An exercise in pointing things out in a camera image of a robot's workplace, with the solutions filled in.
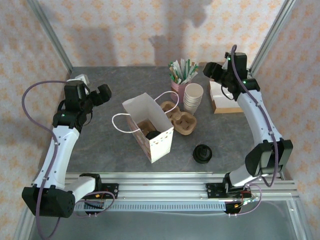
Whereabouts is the stack of paper cups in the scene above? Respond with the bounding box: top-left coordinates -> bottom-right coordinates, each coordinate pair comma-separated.
183,83 -> 204,114

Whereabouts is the long aluminium base rail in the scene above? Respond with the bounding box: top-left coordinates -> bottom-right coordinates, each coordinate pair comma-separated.
26,171 -> 300,201

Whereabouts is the stack of black cup lids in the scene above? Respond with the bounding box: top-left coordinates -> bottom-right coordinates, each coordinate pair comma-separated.
193,144 -> 213,165

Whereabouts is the grey slotted cable duct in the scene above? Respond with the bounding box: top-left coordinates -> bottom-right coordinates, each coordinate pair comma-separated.
34,201 -> 232,213

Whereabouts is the aluminium side rail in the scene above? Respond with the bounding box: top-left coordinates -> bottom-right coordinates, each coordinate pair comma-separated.
240,67 -> 286,180

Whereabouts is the stack of white napkins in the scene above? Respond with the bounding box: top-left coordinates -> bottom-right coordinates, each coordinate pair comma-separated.
209,81 -> 242,108

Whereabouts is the aluminium frame post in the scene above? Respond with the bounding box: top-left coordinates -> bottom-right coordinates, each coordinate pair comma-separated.
26,0 -> 75,73
248,0 -> 298,76

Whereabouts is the small circuit board with wires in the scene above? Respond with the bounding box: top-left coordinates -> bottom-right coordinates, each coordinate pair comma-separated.
238,192 -> 258,208

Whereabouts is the white paper bag with handles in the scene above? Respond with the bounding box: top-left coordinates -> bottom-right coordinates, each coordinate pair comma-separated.
111,91 -> 180,165

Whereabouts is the brown cardboard napkin tray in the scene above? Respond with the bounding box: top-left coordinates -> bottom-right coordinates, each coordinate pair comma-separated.
209,79 -> 245,115

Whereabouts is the brown pulp cup carrier stack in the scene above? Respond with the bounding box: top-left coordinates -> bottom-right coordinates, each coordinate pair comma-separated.
159,100 -> 198,137

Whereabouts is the green tipped wrapped straw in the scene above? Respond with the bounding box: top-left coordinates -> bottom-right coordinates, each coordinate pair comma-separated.
183,64 -> 199,85
186,71 -> 200,85

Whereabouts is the aluminium frame leg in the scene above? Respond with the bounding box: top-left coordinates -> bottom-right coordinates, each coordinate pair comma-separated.
12,199 -> 38,240
286,198 -> 311,240

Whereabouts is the brown wooden stirrer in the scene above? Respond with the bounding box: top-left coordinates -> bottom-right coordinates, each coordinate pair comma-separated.
168,65 -> 179,83

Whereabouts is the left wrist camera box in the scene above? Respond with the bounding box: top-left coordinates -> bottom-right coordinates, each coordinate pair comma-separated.
66,73 -> 90,95

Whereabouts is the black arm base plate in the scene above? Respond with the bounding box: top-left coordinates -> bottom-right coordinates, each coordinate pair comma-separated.
206,182 -> 252,200
74,183 -> 120,200

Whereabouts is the white paper wrapped straw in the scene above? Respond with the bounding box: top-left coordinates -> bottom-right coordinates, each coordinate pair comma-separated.
179,59 -> 187,82
170,61 -> 182,83
184,58 -> 192,82

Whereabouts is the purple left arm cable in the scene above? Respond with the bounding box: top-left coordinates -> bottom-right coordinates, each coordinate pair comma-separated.
22,79 -> 116,238

